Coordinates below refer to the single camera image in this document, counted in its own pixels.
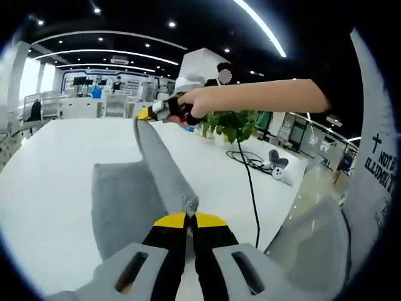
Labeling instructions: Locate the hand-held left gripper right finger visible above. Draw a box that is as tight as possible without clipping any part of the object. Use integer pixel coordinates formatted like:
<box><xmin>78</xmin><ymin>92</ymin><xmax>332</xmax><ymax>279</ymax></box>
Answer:
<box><xmin>190</xmin><ymin>211</ymin><xmax>317</xmax><ymax>301</ymax></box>

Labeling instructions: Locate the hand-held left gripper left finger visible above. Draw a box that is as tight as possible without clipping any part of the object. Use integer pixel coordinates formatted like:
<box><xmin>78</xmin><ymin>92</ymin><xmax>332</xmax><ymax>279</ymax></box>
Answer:
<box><xmin>46</xmin><ymin>211</ymin><xmax>189</xmax><ymax>301</ymax></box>

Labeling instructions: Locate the grey towel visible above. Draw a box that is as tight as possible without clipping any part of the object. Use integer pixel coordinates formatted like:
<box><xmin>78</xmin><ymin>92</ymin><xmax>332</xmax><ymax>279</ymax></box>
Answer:
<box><xmin>91</xmin><ymin>117</ymin><xmax>200</xmax><ymax>261</ymax></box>

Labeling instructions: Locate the person's right hand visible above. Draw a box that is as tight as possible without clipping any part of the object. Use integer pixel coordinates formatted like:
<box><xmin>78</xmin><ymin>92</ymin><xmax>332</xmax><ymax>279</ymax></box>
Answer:
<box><xmin>168</xmin><ymin>87</ymin><xmax>221</xmax><ymax>127</ymax></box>

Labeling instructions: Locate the white chair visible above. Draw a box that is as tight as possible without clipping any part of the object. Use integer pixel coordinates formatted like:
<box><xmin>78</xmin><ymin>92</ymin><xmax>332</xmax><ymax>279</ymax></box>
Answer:
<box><xmin>104</xmin><ymin>93</ymin><xmax>128</xmax><ymax>119</ymax></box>

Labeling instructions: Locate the green potted plant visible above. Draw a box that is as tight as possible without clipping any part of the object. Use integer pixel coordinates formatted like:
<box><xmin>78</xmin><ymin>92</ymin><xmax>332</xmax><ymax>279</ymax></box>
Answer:
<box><xmin>198</xmin><ymin>109</ymin><xmax>261</xmax><ymax>144</ymax></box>

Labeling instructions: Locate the grey and white gadget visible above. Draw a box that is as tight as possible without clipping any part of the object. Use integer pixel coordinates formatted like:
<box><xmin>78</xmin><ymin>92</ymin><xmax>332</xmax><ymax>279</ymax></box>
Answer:
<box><xmin>267</xmin><ymin>149</ymin><xmax>291</xmax><ymax>181</ymax></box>

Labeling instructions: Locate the black backpack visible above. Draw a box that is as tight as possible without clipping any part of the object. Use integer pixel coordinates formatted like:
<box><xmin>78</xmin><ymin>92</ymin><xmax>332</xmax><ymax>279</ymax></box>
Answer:
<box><xmin>24</xmin><ymin>98</ymin><xmax>43</xmax><ymax>124</ymax></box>

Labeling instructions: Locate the person's printed white shirt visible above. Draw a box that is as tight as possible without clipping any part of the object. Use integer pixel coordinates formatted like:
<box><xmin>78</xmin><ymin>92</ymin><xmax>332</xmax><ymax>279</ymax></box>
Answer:
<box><xmin>343</xmin><ymin>26</ymin><xmax>397</xmax><ymax>227</ymax></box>

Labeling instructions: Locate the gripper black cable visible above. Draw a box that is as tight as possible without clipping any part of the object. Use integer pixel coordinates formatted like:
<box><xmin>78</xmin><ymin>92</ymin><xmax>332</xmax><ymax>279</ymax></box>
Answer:
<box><xmin>236</xmin><ymin>140</ymin><xmax>261</xmax><ymax>249</ymax></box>

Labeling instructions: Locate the coiled black cable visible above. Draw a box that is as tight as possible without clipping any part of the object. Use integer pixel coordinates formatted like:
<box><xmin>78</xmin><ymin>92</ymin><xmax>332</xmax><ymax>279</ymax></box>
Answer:
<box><xmin>226</xmin><ymin>150</ymin><xmax>268</xmax><ymax>172</ymax></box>

